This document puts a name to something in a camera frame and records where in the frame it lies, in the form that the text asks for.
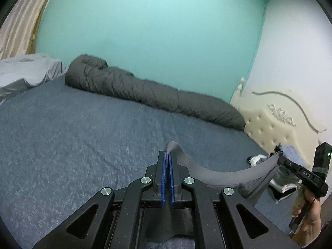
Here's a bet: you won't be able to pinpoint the light grey pillow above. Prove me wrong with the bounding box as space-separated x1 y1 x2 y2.
1 53 68 103

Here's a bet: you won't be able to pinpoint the cream tufted headboard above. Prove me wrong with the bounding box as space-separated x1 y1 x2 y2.
230 78 327 169

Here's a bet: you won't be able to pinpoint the person's right hand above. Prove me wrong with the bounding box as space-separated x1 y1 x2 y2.
292 187 321 247

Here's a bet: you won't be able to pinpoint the grey boxer shorts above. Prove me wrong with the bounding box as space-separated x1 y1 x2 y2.
143 141 279 243

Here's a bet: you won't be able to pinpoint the dark grey rolled duvet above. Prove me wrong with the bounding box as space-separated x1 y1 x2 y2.
65 55 245 131

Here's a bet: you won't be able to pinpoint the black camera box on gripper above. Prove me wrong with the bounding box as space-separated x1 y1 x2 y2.
312 142 331 180

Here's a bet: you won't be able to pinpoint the folded clothes pile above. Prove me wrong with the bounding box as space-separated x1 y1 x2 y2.
247 143 306 204

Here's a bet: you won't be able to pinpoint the beige striped curtain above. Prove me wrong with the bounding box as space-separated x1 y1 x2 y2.
1 0 48 59

